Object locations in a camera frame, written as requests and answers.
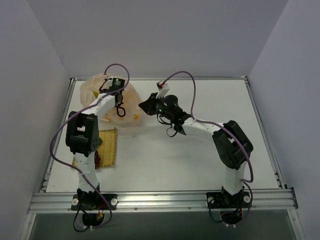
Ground banana print plastic bag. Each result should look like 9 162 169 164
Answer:
80 73 143 127

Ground green fake fruit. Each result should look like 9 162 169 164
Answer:
98 138 103 146

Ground dark red fake grapes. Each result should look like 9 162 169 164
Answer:
94 151 101 169

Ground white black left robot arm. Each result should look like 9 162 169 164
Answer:
65 76 126 193

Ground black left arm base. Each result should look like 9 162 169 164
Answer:
70 192 118 233

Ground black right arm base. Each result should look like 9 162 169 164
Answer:
206 190 252 228

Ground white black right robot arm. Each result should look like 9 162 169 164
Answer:
138 93 254 196

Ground yellow woven placemat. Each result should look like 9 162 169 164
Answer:
71 127 119 169

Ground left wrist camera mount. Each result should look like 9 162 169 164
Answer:
103 74 118 86

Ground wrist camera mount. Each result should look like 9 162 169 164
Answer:
156 80 170 99
103 74 118 86

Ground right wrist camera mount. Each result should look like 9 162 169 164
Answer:
156 80 170 99

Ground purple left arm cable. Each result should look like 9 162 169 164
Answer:
47 63 131 229

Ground front aluminium mounting rail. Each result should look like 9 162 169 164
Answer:
28 189 298 214

